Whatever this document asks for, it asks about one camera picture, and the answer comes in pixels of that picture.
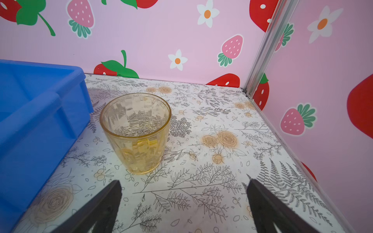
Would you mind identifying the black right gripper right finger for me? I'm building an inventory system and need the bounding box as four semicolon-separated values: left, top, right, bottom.
246;179;317;233

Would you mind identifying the amber glass cup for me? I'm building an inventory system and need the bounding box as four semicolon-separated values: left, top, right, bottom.
100;93;172;174

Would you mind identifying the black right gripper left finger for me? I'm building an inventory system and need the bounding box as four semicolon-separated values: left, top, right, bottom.
53;180;122;233

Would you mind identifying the aluminium corner post right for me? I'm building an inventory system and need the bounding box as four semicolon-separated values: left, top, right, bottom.
243;0;299;99

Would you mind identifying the blue plastic bin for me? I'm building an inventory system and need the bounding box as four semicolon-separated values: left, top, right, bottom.
1;60;93;233

